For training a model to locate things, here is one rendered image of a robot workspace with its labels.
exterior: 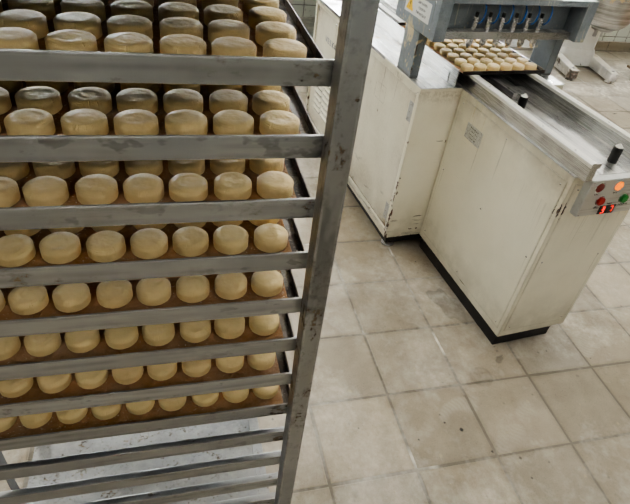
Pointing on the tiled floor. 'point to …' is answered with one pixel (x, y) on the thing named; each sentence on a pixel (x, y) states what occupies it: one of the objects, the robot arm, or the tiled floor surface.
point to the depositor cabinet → (392, 129)
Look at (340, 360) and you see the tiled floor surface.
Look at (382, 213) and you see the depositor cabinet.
